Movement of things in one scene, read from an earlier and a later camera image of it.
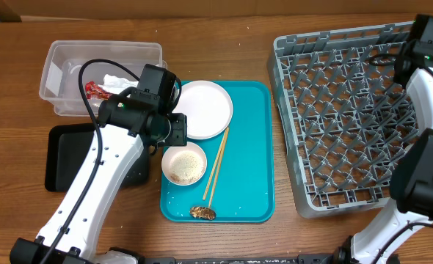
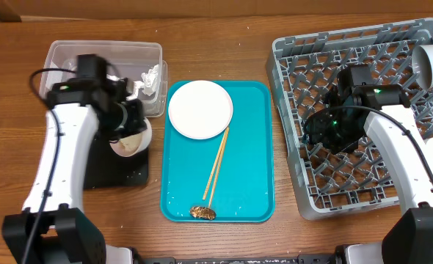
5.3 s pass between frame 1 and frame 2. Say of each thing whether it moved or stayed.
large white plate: stayed
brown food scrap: stayed
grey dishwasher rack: stayed
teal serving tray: stayed
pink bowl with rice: moved
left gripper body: moved
